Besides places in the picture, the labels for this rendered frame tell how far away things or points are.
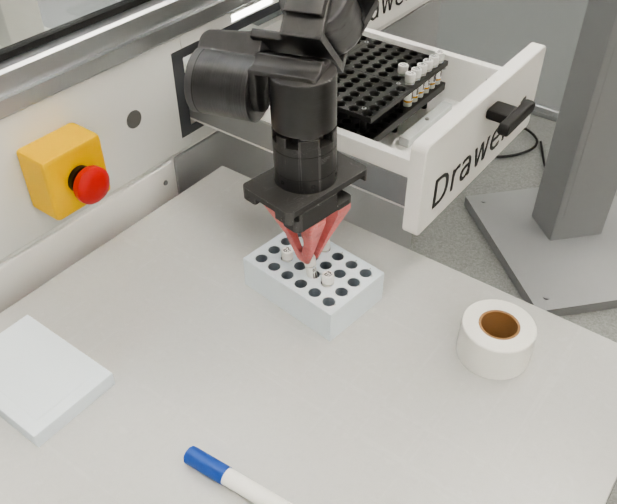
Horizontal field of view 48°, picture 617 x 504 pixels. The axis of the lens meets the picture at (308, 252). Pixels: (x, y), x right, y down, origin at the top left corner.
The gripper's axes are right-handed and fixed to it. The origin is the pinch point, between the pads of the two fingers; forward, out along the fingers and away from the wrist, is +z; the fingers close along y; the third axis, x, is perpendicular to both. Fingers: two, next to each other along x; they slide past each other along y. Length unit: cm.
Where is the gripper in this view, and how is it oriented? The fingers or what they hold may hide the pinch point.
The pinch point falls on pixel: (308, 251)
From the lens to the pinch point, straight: 69.5
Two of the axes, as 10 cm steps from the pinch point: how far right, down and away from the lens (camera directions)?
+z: 0.2, 7.6, 6.5
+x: 7.0, 4.5, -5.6
